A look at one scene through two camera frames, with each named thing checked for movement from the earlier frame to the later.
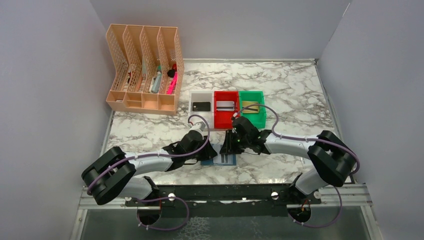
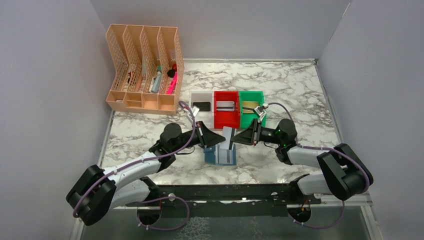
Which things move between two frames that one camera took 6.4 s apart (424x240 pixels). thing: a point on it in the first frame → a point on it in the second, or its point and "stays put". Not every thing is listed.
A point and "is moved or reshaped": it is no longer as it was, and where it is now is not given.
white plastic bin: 202,96 stays put
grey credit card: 217,160 is moved or reshaped
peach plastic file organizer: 148,70 stays put
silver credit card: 227,106 stays put
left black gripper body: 205,152 → 201,134
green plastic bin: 259,119 stays put
